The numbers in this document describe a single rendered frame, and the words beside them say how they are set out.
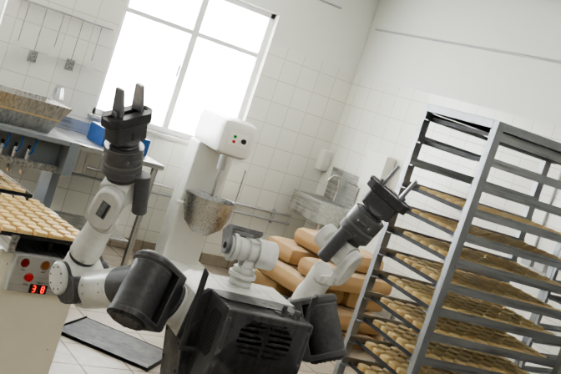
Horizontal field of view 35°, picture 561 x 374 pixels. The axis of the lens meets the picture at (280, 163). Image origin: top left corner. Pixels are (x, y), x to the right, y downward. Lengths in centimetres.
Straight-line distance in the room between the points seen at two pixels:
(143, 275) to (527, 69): 541
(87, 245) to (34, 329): 142
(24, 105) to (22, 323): 102
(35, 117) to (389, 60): 474
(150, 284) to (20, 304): 158
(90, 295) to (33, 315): 143
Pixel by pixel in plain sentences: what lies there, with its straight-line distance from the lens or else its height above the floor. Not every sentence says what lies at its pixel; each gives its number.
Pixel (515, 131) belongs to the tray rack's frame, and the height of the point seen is 180.
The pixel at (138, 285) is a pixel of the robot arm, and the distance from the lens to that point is 188.
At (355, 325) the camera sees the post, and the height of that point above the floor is 92.
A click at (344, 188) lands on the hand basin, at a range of 817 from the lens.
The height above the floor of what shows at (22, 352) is 46.
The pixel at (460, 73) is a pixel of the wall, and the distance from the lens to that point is 747.
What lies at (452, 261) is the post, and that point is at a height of 132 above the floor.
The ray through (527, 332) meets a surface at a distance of 336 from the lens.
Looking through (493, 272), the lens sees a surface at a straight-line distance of 318.
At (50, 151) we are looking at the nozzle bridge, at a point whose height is 110.
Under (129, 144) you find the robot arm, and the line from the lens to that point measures 192.
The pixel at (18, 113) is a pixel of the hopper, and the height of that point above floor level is 124.
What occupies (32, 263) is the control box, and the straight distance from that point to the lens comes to 334.
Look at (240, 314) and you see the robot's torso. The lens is 180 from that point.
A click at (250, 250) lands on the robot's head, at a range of 197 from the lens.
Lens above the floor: 167
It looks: 4 degrees down
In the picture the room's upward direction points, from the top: 18 degrees clockwise
